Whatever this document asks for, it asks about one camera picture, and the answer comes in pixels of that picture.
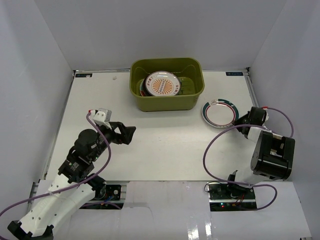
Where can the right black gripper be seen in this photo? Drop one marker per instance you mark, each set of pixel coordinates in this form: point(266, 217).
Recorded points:
point(238, 122)

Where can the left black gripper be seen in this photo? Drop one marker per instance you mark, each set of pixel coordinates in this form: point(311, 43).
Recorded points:
point(118, 132)

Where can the white plate green rim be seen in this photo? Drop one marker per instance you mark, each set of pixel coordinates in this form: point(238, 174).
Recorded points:
point(219, 113)

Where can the teal scalloped plate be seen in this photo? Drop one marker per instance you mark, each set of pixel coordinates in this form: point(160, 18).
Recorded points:
point(142, 89)

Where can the white orange sunburst plate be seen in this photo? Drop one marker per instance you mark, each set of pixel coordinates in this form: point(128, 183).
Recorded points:
point(161, 84)

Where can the small blue patterned plate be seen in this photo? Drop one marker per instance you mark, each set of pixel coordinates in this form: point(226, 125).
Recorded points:
point(179, 86)

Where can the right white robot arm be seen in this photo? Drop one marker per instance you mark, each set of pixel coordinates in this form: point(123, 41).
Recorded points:
point(273, 155)

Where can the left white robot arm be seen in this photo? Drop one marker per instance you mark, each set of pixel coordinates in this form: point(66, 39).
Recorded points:
point(74, 185)

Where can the olive green plastic bin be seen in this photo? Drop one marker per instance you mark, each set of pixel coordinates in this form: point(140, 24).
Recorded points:
point(187, 69)

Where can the right table corner label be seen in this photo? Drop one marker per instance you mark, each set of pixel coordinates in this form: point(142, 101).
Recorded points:
point(234, 73)

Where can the table corner label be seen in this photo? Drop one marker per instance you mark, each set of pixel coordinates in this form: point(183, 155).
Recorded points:
point(83, 75)
point(234, 73)

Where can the left table corner label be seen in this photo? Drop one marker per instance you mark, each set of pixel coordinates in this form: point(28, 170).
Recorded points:
point(83, 75)

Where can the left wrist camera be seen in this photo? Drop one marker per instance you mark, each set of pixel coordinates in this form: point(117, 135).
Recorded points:
point(101, 117)

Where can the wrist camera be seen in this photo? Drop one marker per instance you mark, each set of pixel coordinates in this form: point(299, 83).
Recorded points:
point(265, 108)
point(101, 117)

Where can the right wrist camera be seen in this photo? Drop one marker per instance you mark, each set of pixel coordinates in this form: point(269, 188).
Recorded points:
point(265, 108)

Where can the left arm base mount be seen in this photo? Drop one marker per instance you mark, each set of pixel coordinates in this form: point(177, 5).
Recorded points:
point(110, 198)

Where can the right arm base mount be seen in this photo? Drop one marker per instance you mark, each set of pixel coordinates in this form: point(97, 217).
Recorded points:
point(225, 197)

